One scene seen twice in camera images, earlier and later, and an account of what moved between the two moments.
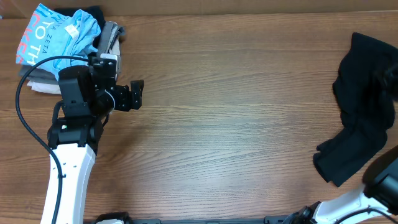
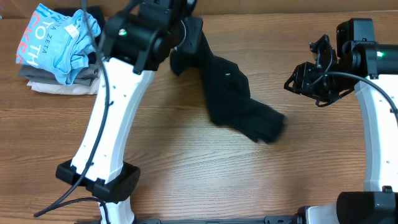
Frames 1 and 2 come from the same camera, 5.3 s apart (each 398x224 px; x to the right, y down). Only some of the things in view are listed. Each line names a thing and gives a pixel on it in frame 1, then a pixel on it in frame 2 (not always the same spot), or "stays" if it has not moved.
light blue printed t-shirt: x=50 y=33 stays
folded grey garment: x=111 y=30 stays
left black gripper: x=122 y=92 to x=192 y=26
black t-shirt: x=366 y=88 to x=231 y=104
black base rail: x=119 y=218 stays
